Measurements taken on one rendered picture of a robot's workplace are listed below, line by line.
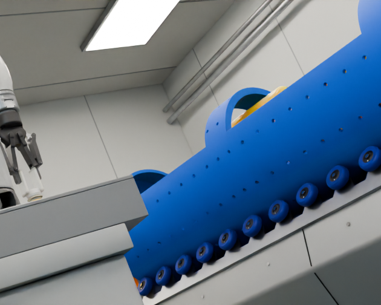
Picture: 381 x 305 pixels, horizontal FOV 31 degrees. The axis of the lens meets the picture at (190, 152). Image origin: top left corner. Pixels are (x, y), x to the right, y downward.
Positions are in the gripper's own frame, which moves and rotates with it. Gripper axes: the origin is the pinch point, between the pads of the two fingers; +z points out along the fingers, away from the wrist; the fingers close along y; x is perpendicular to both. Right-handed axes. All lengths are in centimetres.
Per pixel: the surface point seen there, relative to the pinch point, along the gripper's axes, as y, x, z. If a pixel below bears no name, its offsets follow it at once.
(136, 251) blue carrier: -0.3, -31.2, 31.7
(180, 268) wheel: 1, -41, 40
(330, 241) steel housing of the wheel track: 0, -81, 49
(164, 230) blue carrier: -1, -43, 31
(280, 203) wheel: 2, -72, 38
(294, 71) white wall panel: 384, 151, -115
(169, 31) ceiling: 346, 227, -205
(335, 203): 1, -84, 43
